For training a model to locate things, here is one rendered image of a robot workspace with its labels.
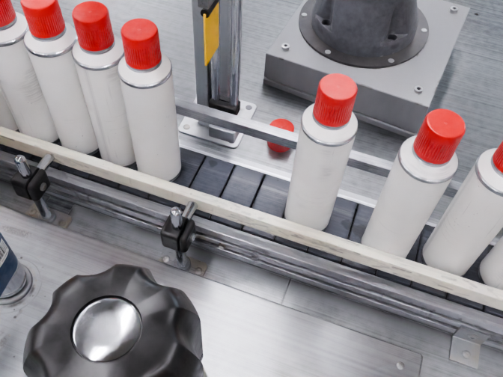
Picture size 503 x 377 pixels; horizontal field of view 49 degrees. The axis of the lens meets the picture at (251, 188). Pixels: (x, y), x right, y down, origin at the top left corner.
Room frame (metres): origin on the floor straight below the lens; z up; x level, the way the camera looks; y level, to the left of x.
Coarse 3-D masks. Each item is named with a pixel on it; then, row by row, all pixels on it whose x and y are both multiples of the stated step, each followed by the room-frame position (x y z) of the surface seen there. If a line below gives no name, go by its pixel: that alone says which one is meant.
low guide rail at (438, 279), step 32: (0, 128) 0.40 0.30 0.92; (64, 160) 0.37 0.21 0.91; (96, 160) 0.37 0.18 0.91; (160, 192) 0.34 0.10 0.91; (192, 192) 0.34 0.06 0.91; (256, 224) 0.31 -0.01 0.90; (288, 224) 0.30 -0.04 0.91; (352, 256) 0.28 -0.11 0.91; (384, 256) 0.28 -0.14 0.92; (448, 288) 0.25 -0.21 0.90; (480, 288) 0.25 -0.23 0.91
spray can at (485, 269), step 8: (496, 248) 0.29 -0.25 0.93; (488, 256) 0.29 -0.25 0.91; (496, 256) 0.28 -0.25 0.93; (480, 264) 0.29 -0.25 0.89; (488, 264) 0.28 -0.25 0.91; (496, 264) 0.27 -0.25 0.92; (480, 272) 0.28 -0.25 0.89; (488, 272) 0.27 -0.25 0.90; (496, 272) 0.27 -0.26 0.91; (480, 280) 0.28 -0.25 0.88; (488, 280) 0.27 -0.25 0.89; (496, 280) 0.26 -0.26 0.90; (496, 288) 0.26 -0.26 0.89
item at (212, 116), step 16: (176, 112) 0.42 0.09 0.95; (192, 112) 0.41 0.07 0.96; (208, 112) 0.41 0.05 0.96; (224, 112) 0.41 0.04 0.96; (240, 128) 0.40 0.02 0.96; (256, 128) 0.39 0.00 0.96; (272, 128) 0.40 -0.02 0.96; (288, 144) 0.38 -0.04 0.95; (352, 160) 0.36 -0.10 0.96; (368, 160) 0.36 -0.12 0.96; (384, 160) 0.36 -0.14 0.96; (384, 176) 0.35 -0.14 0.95; (448, 192) 0.33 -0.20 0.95
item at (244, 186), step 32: (32, 160) 0.40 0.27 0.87; (192, 160) 0.41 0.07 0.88; (128, 192) 0.35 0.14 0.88; (224, 192) 0.36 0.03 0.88; (256, 192) 0.37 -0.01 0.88; (224, 224) 0.33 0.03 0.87; (352, 224) 0.34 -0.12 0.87; (320, 256) 0.29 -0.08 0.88; (416, 256) 0.30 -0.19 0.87; (480, 256) 0.31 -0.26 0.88; (416, 288) 0.26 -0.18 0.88
